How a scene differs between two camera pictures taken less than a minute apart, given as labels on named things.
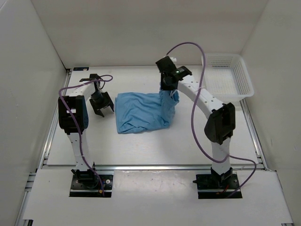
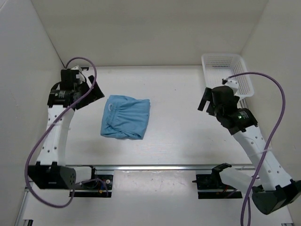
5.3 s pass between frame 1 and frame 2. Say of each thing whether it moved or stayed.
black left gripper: moved
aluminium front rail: stayed
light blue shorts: moved
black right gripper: moved
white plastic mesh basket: stayed
